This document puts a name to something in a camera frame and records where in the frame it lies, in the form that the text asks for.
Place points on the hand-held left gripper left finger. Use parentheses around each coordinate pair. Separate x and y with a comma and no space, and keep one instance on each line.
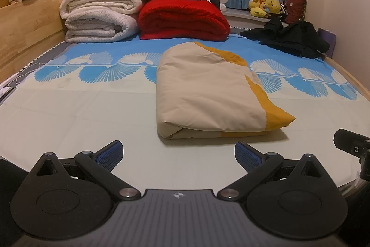
(109,153)

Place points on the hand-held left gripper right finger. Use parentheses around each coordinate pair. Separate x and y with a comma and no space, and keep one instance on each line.
(248,157)

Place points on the beige and mustard hoodie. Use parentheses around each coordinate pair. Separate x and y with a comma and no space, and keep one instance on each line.
(202,90)

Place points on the pile of black clothes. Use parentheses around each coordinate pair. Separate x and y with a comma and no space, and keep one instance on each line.
(294,38)

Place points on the blue patterned bed sheet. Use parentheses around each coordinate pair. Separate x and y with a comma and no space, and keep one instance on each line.
(86,108)

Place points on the purple paper bag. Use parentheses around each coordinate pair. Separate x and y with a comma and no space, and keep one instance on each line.
(329,38)

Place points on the white folded fleece blanket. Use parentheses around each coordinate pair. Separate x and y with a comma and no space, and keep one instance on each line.
(95,18)

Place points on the window sill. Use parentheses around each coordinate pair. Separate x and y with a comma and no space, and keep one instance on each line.
(240,17)

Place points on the yellow plush toy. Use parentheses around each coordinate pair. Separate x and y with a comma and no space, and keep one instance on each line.
(273,5)
(257,11)

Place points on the wooden headboard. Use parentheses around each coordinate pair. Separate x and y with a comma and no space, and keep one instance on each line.
(29,27)

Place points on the red folded blanket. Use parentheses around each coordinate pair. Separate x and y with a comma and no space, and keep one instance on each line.
(179,18)

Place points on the wooden bed side rail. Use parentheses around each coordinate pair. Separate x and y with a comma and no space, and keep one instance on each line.
(349,73)

